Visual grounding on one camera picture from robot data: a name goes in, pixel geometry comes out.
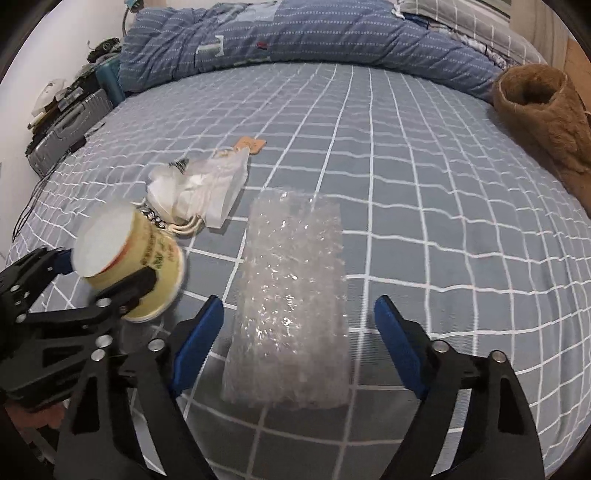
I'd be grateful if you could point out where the pile of dark items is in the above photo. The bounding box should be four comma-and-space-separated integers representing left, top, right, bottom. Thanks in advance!
55, 74, 100, 109

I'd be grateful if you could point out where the bed with grey checked sheet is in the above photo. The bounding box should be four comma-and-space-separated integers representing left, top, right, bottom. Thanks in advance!
4, 60, 591, 480

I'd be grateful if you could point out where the blue striped duvet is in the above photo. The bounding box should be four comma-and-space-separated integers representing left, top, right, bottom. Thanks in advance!
117, 0, 504, 102

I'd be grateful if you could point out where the clear bubble wrap sheet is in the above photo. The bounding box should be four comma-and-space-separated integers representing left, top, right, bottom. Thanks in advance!
221, 187, 352, 411

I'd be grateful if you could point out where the brown fleece garment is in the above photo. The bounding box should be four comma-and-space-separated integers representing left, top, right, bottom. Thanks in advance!
492, 65, 591, 210

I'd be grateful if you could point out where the blue desk lamp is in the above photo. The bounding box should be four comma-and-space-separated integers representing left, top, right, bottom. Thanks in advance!
121, 0, 144, 35

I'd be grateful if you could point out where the wooden headboard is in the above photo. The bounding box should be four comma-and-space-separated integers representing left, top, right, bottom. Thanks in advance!
510, 0, 591, 116

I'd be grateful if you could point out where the clear bag with white tissue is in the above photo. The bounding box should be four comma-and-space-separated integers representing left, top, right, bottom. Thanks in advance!
147, 147, 250, 237

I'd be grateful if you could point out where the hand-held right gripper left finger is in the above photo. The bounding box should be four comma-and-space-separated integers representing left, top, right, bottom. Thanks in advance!
54, 295, 225, 480

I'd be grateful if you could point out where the yellow paper cup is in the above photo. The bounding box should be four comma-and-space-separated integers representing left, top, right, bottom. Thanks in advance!
71, 200, 186, 323

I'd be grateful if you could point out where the person's left hand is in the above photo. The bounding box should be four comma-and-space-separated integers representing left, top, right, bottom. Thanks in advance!
7, 403, 65, 431

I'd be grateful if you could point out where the grey suitcase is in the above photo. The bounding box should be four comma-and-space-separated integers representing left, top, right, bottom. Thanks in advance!
25, 88, 115, 176

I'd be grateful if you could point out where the white plastic item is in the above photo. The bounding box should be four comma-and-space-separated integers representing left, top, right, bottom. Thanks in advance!
34, 79, 68, 114

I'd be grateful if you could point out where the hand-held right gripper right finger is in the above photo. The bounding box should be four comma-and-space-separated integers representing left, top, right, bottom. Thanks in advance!
374, 295, 546, 480

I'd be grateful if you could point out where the small brown paper tag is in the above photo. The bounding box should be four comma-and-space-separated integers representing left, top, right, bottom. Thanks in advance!
233, 135, 267, 155

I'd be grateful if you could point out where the teal suitcase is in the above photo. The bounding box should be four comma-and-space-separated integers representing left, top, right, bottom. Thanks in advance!
95, 60, 125, 104

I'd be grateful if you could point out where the black cable bundle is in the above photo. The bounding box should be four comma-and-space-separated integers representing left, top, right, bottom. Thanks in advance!
88, 39, 123, 61

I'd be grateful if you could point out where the black cable with adapter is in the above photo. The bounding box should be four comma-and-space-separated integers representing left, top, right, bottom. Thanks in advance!
11, 138, 88, 241

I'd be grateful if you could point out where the grey checked pillow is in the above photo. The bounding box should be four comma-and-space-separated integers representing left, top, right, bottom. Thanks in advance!
397, 0, 548, 65

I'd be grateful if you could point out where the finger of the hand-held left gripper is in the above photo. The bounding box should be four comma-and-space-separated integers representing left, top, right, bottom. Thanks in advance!
23, 269, 158, 326
0, 247, 75, 324

